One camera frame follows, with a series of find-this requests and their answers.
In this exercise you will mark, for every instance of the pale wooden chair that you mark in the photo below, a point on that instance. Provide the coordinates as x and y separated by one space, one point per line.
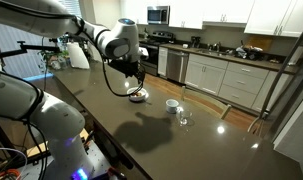
204 100

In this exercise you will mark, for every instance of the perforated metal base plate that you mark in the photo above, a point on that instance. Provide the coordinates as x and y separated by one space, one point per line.
101 160

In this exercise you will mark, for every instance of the small white counter cup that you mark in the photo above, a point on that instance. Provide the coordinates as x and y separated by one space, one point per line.
185 46

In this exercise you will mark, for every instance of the white ceramic bowl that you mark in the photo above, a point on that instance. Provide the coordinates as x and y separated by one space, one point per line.
132 97

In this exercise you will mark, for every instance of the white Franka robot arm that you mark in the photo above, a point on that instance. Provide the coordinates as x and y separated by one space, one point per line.
57 123

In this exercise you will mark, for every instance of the black kitchen stove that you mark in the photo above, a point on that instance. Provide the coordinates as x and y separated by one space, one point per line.
162 35

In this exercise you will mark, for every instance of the stainless steel microwave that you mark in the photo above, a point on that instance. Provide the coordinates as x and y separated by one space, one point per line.
157 15

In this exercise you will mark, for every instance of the wooden base board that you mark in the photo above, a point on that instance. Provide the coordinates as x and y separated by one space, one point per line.
34 150

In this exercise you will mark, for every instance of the clear drinking glass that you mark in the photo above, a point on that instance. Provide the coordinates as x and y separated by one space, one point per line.
184 118

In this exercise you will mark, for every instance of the light gray cup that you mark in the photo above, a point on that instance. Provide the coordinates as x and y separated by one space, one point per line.
172 107

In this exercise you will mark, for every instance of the white lower kitchen cabinets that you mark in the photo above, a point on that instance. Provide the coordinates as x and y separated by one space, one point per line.
241 81

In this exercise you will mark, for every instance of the white window blinds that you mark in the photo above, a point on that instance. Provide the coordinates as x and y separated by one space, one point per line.
71 7

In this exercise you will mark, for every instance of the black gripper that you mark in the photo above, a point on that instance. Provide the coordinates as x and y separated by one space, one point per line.
126 68

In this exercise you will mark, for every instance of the stainless steel dishwasher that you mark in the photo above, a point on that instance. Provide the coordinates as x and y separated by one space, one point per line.
177 66

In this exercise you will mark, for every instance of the metal sink faucet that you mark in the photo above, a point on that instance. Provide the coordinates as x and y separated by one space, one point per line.
217 46

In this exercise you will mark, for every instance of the narrow white cabinet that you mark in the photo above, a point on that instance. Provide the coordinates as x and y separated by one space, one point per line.
162 61

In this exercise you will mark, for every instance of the gray vertical curtain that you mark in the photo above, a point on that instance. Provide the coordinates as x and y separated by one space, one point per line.
14 65

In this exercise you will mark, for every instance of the brown food pieces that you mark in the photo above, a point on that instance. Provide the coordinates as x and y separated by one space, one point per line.
139 94

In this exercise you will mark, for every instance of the white kitchen cabinets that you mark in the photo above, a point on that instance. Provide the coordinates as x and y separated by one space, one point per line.
241 81
267 13

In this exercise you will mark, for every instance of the green potted plant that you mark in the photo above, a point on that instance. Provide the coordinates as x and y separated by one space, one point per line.
54 58

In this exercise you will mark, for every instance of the white molded chair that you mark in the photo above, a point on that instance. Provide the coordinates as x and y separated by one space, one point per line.
78 56

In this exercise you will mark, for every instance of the black coffee maker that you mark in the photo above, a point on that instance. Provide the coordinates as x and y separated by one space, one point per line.
195 41

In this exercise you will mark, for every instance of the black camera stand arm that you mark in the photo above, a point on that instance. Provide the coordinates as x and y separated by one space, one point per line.
11 52

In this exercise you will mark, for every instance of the pile of dishes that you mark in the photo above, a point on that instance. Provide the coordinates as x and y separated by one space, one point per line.
249 52

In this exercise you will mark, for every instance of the stainless steel refrigerator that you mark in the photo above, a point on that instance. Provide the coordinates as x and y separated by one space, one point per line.
277 100

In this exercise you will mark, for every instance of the wooden cutting board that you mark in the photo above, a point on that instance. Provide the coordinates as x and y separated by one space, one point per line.
261 41

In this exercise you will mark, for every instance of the dark kitchen countertop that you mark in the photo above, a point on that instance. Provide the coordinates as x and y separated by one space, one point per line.
224 57

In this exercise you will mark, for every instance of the white upper kitchen cabinets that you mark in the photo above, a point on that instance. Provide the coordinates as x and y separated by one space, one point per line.
267 13

